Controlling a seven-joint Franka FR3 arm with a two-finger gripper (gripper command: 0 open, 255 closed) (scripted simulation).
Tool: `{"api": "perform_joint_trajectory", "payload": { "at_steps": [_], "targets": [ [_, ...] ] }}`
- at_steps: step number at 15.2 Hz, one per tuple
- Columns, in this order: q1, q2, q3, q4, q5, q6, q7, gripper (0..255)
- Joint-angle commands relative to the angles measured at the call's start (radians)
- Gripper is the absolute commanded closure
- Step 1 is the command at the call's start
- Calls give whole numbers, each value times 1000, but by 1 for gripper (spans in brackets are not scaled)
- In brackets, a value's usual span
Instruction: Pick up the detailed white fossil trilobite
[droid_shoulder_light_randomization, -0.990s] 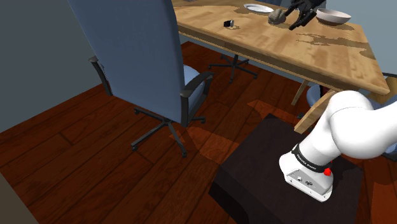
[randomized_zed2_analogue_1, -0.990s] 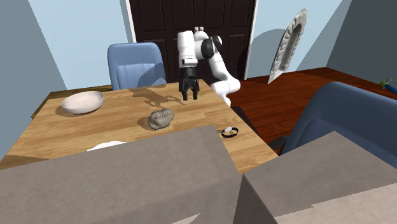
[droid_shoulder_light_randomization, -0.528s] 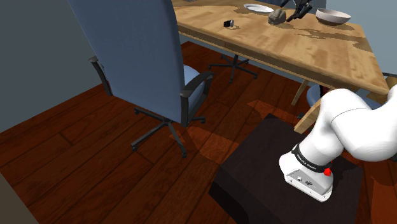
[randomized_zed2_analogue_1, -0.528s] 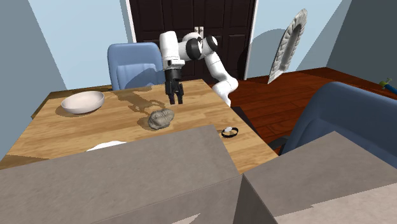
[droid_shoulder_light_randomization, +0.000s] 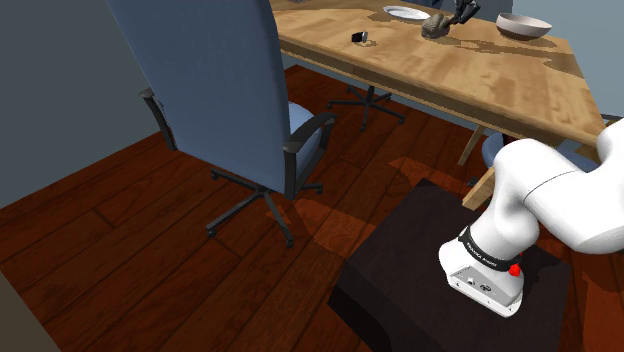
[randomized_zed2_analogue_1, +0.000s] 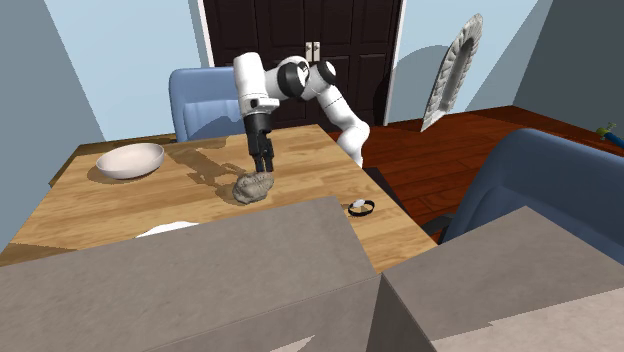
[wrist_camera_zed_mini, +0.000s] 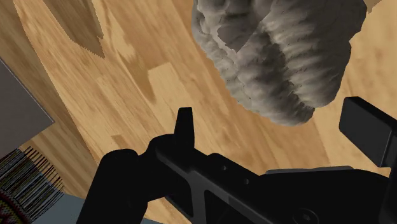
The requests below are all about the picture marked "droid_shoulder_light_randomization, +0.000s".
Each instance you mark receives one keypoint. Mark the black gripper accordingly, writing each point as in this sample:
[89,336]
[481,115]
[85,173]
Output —
[467,8]

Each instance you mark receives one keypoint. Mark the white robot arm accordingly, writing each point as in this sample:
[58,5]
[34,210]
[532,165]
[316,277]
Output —
[507,209]

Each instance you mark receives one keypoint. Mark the grey-brown lumpy object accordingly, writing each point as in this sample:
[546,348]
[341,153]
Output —
[434,27]

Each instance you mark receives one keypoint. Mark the beige bowl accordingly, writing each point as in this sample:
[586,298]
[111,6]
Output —
[522,27]

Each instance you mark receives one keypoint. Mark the white plate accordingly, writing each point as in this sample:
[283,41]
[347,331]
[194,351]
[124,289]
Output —
[405,12]

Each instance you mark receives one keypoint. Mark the wooden table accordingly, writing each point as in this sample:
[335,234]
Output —
[487,73]

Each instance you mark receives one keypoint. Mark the small black object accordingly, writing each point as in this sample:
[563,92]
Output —
[359,36]

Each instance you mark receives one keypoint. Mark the office chair with black base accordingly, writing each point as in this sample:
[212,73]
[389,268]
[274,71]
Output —
[366,103]

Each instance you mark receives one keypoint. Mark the blue chair under table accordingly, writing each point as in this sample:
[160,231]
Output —
[490,148]

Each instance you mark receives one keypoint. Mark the large blue office chair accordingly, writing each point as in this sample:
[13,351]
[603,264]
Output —
[214,73]

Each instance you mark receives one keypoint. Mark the dark robot stand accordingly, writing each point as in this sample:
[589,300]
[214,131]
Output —
[404,273]

